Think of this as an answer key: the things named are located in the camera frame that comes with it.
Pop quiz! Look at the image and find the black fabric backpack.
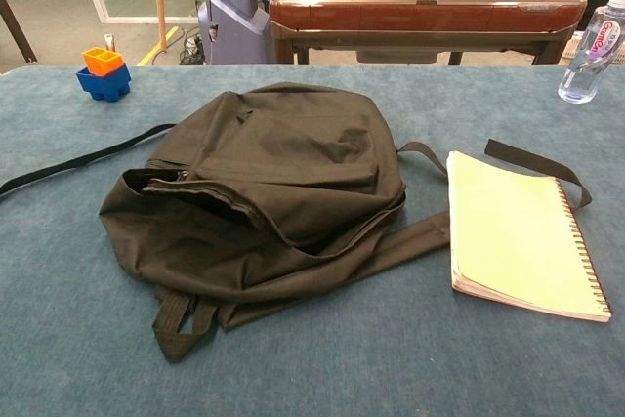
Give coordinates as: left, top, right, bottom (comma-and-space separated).
0, 80, 594, 364

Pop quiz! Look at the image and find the blue-grey machine stand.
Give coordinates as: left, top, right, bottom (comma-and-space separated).
197, 0, 274, 65

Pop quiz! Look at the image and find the brown mahjong table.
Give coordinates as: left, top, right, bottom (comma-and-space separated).
268, 0, 589, 66

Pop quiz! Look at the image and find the blue felt table cover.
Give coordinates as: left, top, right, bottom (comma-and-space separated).
0, 63, 625, 417

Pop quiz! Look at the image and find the kraft cover spiral notebook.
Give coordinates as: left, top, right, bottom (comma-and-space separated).
445, 149, 613, 324

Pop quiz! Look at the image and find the blue plastic holder block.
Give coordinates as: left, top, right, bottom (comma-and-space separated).
75, 63, 133, 104

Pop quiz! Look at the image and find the clear plastic water bottle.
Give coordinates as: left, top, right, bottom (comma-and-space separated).
557, 2, 625, 105

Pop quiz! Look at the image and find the dark slanted table leg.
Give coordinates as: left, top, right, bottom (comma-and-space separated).
0, 0, 39, 65

